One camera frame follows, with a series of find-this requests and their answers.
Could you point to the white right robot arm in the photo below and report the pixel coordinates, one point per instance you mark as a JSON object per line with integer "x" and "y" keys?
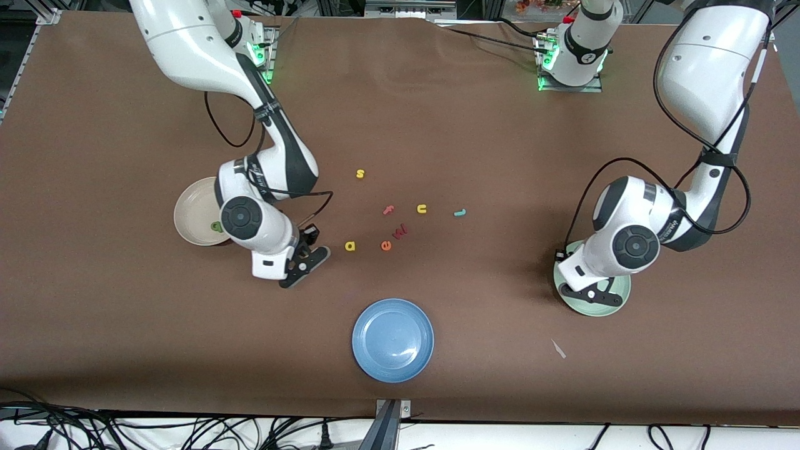
{"x": 187, "y": 50}

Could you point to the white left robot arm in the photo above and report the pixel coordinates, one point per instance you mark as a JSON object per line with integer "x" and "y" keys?
{"x": 706, "y": 69}

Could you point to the pale green round plate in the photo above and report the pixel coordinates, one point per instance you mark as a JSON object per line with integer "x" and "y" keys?
{"x": 594, "y": 310}

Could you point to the dark red foam letter w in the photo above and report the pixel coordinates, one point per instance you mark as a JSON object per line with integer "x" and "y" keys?
{"x": 400, "y": 232}

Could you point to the small white paper scrap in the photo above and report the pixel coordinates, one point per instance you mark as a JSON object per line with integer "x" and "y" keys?
{"x": 559, "y": 349}

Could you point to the beige round plate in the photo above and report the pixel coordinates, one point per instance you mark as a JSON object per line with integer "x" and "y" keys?
{"x": 194, "y": 212}

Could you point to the blue round plate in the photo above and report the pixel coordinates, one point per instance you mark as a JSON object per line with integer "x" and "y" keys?
{"x": 392, "y": 340}

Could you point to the brown table cover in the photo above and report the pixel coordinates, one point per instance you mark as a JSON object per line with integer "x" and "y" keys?
{"x": 469, "y": 125}

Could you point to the black power plug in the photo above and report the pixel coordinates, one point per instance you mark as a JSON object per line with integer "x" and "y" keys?
{"x": 325, "y": 436}

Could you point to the orange patterned object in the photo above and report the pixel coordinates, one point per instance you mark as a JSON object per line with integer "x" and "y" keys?
{"x": 537, "y": 5}

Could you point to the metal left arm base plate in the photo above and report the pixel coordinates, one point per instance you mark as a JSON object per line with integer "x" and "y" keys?
{"x": 569, "y": 89}

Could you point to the grey metal table bracket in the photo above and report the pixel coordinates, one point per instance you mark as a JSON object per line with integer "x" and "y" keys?
{"x": 390, "y": 415}

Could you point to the grey metal rail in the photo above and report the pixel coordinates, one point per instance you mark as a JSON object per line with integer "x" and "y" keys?
{"x": 409, "y": 7}

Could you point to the aluminium frame rail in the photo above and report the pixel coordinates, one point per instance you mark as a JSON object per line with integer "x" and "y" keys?
{"x": 50, "y": 17}

